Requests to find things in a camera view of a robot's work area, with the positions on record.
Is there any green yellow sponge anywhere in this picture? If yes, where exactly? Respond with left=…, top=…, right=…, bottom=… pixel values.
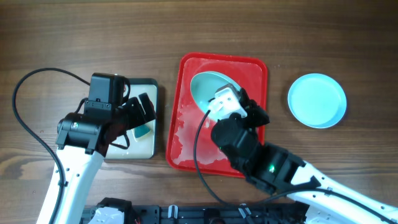
left=132, top=124, right=152, bottom=140

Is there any pale green plate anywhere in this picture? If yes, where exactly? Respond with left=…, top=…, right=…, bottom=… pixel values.
left=190, top=71, right=247, bottom=121

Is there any light blue plate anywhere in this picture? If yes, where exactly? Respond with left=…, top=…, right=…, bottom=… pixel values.
left=287, top=73, right=347, bottom=129

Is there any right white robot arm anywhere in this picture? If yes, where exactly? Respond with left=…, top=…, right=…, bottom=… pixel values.
left=207, top=84, right=397, bottom=223

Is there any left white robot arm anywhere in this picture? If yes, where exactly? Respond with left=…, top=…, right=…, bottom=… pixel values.
left=37, top=93, right=157, bottom=223

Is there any black tray with soapy water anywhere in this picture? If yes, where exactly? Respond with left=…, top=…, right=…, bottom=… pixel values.
left=106, top=78, right=158, bottom=159

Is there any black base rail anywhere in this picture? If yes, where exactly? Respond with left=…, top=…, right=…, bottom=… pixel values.
left=80, top=197, right=312, bottom=224

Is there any left black cable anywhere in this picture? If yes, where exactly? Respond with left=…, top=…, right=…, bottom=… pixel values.
left=11, top=67, right=131, bottom=224

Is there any black cable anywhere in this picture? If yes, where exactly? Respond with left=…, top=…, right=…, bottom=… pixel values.
left=11, top=67, right=131, bottom=224
left=193, top=98, right=398, bottom=224

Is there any right black cable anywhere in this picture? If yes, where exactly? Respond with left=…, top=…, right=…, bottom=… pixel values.
left=193, top=98, right=398, bottom=224

